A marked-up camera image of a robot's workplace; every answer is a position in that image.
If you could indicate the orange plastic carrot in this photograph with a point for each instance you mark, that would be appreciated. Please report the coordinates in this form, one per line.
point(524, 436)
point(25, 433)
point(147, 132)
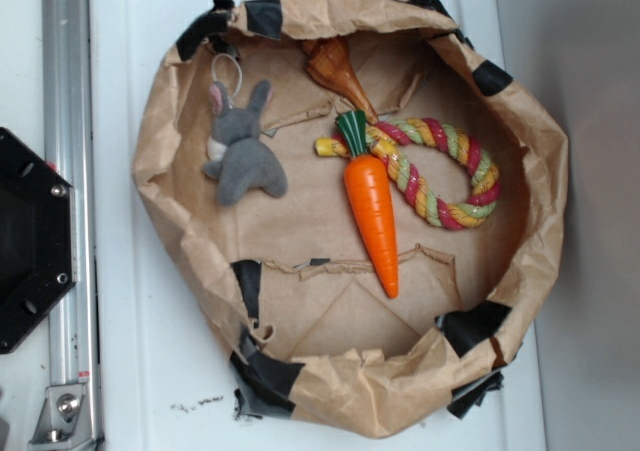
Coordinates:
point(368, 192)

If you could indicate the metal corner bracket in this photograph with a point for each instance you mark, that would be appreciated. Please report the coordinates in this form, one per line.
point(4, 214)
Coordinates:
point(65, 421)

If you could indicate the brown paper bag bin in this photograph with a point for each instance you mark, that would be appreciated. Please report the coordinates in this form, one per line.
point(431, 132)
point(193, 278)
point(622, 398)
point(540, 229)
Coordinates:
point(286, 283)

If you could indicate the gray plush bunny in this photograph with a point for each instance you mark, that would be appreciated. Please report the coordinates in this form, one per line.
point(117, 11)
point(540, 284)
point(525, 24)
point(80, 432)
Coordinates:
point(237, 159)

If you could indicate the brown conch seashell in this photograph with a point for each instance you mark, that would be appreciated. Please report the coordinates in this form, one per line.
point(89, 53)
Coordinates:
point(329, 64)

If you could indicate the multicolour braided rope toy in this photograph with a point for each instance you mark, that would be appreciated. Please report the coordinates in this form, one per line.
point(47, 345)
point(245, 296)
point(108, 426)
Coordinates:
point(386, 140)

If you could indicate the aluminium extrusion rail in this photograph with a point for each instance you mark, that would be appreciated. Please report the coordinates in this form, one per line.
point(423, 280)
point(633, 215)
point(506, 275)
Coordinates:
point(73, 323)

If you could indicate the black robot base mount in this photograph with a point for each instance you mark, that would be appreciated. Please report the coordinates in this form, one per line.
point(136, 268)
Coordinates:
point(37, 267)

